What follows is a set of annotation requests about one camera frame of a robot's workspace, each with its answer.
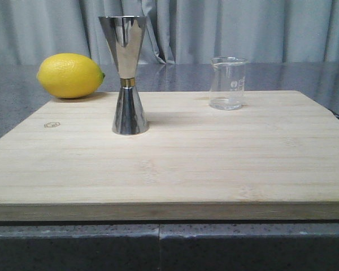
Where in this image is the grey curtain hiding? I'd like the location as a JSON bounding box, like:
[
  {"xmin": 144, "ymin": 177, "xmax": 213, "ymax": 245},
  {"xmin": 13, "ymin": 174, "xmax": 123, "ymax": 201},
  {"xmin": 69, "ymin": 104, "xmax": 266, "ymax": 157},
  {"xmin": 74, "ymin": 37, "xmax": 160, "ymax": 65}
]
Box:
[{"xmin": 0, "ymin": 1, "xmax": 339, "ymax": 65}]

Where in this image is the clear glass beaker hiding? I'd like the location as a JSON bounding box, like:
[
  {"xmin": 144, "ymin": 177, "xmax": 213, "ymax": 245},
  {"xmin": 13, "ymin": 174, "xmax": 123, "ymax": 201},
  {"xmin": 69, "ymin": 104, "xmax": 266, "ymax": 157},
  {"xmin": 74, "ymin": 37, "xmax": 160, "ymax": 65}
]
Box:
[{"xmin": 209, "ymin": 56, "xmax": 247, "ymax": 110}]

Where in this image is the steel double jigger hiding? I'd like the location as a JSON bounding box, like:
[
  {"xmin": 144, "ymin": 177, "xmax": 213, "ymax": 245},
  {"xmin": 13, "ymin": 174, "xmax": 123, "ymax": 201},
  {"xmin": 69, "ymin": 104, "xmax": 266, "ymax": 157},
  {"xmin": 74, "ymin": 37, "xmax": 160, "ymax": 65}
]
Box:
[{"xmin": 99, "ymin": 16, "xmax": 149, "ymax": 135}]

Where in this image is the yellow lemon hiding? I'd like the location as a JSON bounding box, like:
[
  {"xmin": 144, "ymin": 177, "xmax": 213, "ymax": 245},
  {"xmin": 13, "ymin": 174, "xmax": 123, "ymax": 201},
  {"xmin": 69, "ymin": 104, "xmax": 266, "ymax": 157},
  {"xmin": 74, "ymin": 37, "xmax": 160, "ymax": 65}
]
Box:
[{"xmin": 37, "ymin": 53, "xmax": 105, "ymax": 99}]

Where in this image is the bamboo cutting board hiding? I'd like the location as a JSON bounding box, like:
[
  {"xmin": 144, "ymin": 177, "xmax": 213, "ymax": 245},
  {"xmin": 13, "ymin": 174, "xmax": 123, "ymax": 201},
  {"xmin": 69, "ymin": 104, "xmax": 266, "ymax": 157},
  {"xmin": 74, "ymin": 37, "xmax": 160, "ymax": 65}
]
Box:
[{"xmin": 0, "ymin": 91, "xmax": 339, "ymax": 221}]

